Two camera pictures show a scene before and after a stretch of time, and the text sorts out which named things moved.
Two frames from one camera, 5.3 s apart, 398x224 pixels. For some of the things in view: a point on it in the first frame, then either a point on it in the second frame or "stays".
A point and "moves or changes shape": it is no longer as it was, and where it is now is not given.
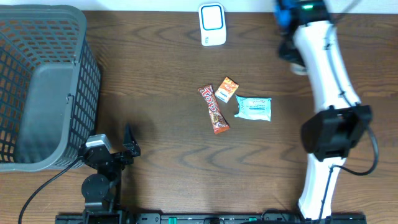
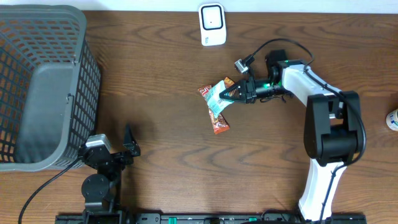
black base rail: x=134 y=218 stays
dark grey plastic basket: x=50 y=80 stays
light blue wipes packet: x=255 y=108 -> x=217 y=104
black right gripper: x=285 y=50 -> x=247 y=91
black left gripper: x=129 y=147 stays
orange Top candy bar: x=219 y=122 -> x=216 y=102
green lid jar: x=298 y=69 moves or changes shape
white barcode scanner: x=212 y=24 stays
